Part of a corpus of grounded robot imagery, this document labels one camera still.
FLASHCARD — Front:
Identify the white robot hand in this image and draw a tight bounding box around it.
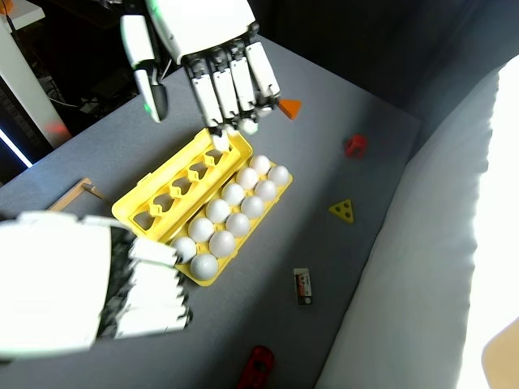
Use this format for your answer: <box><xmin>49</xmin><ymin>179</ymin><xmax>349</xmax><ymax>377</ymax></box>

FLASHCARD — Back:
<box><xmin>120</xmin><ymin>0</ymin><xmax>281</xmax><ymax>152</ymax></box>
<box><xmin>0</xmin><ymin>210</ymin><xmax>192</xmax><ymax>361</ymax></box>

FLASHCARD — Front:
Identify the white toy egg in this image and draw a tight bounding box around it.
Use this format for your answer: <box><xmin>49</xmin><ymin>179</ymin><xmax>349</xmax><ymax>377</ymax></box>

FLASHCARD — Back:
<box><xmin>225</xmin><ymin>212</ymin><xmax>251</xmax><ymax>238</ymax></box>
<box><xmin>241</xmin><ymin>195</ymin><xmax>265</xmax><ymax>220</ymax></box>
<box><xmin>254</xmin><ymin>179</ymin><xmax>278</xmax><ymax>203</ymax></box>
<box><xmin>208</xmin><ymin>229</ymin><xmax>237</xmax><ymax>259</ymax></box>
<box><xmin>189</xmin><ymin>253</ymin><xmax>220</xmax><ymax>280</ymax></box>
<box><xmin>187</xmin><ymin>217</ymin><xmax>216</xmax><ymax>243</ymax></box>
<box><xmin>235</xmin><ymin>167</ymin><xmax>260</xmax><ymax>190</ymax></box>
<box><xmin>205</xmin><ymin>199</ymin><xmax>231</xmax><ymax>224</ymax></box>
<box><xmin>172</xmin><ymin>236</ymin><xmax>199</xmax><ymax>263</ymax></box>
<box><xmin>267</xmin><ymin>165</ymin><xmax>291</xmax><ymax>187</ymax></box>
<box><xmin>221</xmin><ymin>182</ymin><xmax>246</xmax><ymax>206</ymax></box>
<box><xmin>249</xmin><ymin>154</ymin><xmax>272</xmax><ymax>176</ymax></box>

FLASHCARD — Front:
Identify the yellow egg carton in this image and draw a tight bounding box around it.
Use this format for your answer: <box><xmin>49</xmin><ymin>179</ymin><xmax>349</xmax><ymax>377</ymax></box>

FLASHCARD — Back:
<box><xmin>111</xmin><ymin>127</ymin><xmax>294</xmax><ymax>288</ymax></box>

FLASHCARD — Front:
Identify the orange triangle block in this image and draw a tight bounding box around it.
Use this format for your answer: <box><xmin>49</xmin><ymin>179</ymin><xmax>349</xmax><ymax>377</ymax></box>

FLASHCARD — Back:
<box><xmin>279</xmin><ymin>98</ymin><xmax>303</xmax><ymax>122</ymax></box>

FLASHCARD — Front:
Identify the white glowing light bar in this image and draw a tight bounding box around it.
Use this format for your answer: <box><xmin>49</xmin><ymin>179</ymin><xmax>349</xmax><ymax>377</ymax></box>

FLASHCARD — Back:
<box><xmin>0</xmin><ymin>129</ymin><xmax>34</xmax><ymax>169</ymax></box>

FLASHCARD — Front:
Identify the white desk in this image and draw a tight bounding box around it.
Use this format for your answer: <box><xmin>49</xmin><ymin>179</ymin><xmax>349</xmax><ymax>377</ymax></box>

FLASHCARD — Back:
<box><xmin>0</xmin><ymin>0</ymin><xmax>74</xmax><ymax>149</ymax></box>

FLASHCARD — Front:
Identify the dark curtain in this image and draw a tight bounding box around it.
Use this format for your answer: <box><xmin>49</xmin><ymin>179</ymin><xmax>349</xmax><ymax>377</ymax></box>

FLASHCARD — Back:
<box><xmin>259</xmin><ymin>0</ymin><xmax>519</xmax><ymax>122</ymax></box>

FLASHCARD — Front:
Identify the red toy car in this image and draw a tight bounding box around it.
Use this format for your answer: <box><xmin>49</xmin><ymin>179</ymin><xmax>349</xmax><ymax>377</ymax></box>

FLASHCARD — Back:
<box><xmin>236</xmin><ymin>344</ymin><xmax>276</xmax><ymax>389</ymax></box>

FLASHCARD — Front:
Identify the yellow three-hole triangle block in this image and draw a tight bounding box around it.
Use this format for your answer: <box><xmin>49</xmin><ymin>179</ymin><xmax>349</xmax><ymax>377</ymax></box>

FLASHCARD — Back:
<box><xmin>328</xmin><ymin>198</ymin><xmax>356</xmax><ymax>224</ymax></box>

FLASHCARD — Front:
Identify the grey table cloth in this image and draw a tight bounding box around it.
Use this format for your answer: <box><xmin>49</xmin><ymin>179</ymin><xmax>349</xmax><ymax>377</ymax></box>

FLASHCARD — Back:
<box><xmin>0</xmin><ymin>34</ymin><xmax>422</xmax><ymax>389</ymax></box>

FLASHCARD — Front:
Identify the white padded cushion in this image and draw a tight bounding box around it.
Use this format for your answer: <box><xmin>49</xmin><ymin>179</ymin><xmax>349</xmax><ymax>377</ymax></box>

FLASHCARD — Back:
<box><xmin>314</xmin><ymin>52</ymin><xmax>519</xmax><ymax>389</ymax></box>

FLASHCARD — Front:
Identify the beige wooden board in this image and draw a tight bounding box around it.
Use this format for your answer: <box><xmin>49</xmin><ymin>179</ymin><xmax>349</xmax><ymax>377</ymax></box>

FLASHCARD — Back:
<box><xmin>482</xmin><ymin>319</ymin><xmax>519</xmax><ymax>389</ymax></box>

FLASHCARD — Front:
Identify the wooden frame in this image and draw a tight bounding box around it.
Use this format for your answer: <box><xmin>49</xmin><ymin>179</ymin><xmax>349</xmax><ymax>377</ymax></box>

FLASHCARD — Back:
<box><xmin>46</xmin><ymin>177</ymin><xmax>105</xmax><ymax>212</ymax></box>

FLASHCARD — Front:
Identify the red cube frame block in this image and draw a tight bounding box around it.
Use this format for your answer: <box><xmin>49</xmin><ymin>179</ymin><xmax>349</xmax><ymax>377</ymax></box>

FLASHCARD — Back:
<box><xmin>344</xmin><ymin>135</ymin><xmax>369</xmax><ymax>160</ymax></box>

